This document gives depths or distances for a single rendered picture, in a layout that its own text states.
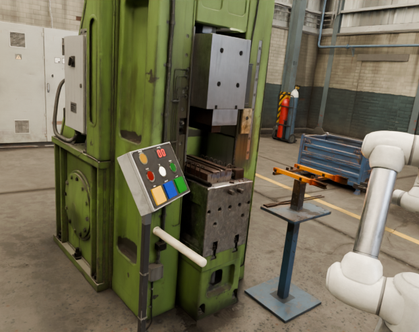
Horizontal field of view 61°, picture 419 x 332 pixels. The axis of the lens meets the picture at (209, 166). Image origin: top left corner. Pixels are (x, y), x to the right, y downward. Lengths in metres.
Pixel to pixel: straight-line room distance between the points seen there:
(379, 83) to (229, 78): 8.52
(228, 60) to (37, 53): 5.31
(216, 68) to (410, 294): 1.39
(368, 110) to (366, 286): 9.11
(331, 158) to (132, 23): 4.31
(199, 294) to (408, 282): 1.28
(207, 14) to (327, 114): 9.33
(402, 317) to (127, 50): 1.93
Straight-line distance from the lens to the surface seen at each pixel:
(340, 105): 11.00
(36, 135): 7.18
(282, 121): 9.65
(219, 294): 2.51
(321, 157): 6.05
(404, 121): 10.02
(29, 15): 7.72
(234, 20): 2.31
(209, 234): 2.19
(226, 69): 2.07
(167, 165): 1.75
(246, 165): 2.53
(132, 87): 2.26
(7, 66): 7.00
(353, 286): 1.59
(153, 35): 1.99
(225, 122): 2.11
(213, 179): 2.14
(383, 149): 1.67
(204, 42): 2.04
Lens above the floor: 1.55
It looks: 14 degrees down
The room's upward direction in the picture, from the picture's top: 5 degrees clockwise
